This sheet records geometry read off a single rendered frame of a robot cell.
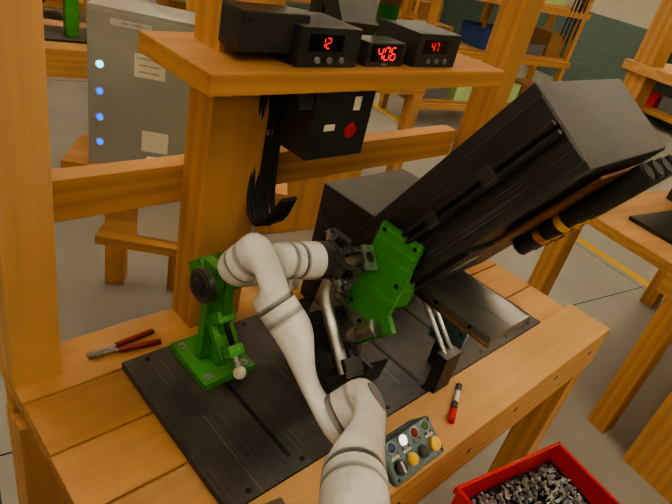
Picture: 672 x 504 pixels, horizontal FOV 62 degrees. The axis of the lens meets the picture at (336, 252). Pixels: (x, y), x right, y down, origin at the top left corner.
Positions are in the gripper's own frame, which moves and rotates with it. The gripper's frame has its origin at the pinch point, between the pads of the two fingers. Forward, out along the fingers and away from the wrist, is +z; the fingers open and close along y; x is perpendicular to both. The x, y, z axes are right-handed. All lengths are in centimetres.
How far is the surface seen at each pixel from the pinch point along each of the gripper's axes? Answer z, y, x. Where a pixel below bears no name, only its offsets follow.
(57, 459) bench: -50, -27, 37
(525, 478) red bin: 22, -51, -16
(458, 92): 484, 240, 178
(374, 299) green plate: 3.0, -8.7, 0.0
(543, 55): 592, 283, 107
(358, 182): 16.9, 22.0, 8.0
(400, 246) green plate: 2.9, 0.7, -9.2
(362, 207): 8.4, 13.1, 2.3
